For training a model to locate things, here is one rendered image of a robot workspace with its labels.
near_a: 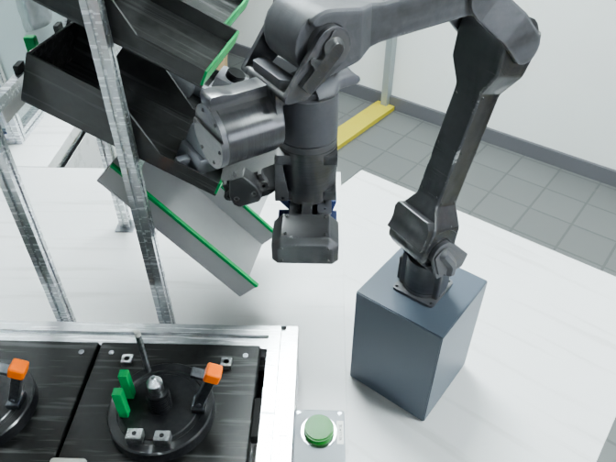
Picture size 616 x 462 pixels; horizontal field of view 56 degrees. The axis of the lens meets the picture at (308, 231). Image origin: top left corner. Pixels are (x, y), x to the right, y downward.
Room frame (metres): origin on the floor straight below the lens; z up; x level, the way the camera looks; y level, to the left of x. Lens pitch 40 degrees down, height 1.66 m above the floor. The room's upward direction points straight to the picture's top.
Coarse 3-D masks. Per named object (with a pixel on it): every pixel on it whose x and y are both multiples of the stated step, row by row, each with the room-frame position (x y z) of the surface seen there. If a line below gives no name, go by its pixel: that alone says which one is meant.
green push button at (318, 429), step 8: (312, 416) 0.43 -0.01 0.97; (320, 416) 0.43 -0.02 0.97; (304, 424) 0.42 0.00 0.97; (312, 424) 0.42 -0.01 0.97; (320, 424) 0.42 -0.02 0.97; (328, 424) 0.42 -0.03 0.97; (304, 432) 0.41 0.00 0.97; (312, 432) 0.41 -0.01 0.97; (320, 432) 0.41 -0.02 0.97; (328, 432) 0.41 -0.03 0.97; (312, 440) 0.40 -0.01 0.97; (320, 440) 0.40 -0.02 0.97; (328, 440) 0.40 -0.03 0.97
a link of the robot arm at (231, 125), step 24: (264, 48) 0.50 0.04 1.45; (312, 48) 0.44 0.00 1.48; (336, 48) 0.44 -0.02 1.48; (264, 72) 0.46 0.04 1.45; (288, 72) 0.46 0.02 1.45; (312, 72) 0.43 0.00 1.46; (216, 96) 0.42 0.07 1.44; (240, 96) 0.43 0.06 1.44; (264, 96) 0.45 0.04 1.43; (288, 96) 0.43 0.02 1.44; (216, 120) 0.41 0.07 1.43; (240, 120) 0.42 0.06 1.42; (264, 120) 0.43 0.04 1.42; (216, 144) 0.41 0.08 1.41; (240, 144) 0.41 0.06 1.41; (264, 144) 0.42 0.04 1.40; (216, 168) 0.42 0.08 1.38
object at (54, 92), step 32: (64, 32) 0.77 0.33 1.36; (32, 64) 0.68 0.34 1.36; (64, 64) 0.79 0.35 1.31; (128, 64) 0.79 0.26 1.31; (32, 96) 0.68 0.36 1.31; (64, 96) 0.67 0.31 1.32; (96, 96) 0.66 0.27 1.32; (128, 96) 0.78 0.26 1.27; (160, 96) 0.78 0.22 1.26; (96, 128) 0.67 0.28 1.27; (160, 128) 0.73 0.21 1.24; (160, 160) 0.65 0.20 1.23
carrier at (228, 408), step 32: (128, 352) 0.54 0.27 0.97; (160, 352) 0.54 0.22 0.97; (192, 352) 0.54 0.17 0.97; (224, 352) 0.54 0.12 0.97; (256, 352) 0.54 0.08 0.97; (96, 384) 0.48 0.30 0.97; (128, 384) 0.45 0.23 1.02; (160, 384) 0.43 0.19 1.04; (192, 384) 0.47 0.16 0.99; (224, 384) 0.48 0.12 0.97; (256, 384) 0.49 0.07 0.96; (96, 416) 0.43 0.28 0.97; (128, 416) 0.42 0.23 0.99; (160, 416) 0.42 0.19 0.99; (192, 416) 0.42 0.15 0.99; (224, 416) 0.43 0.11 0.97; (64, 448) 0.39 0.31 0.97; (96, 448) 0.39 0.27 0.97; (128, 448) 0.38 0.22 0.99; (160, 448) 0.37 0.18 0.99; (192, 448) 0.39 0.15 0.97; (224, 448) 0.39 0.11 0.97
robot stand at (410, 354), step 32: (384, 288) 0.58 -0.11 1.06; (480, 288) 0.58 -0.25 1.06; (384, 320) 0.55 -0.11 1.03; (416, 320) 0.52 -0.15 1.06; (448, 320) 0.52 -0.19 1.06; (352, 352) 0.58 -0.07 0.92; (384, 352) 0.54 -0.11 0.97; (416, 352) 0.51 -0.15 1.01; (448, 352) 0.52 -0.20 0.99; (384, 384) 0.54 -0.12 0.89; (416, 384) 0.51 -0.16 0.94; (448, 384) 0.55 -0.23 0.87; (416, 416) 0.50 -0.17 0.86
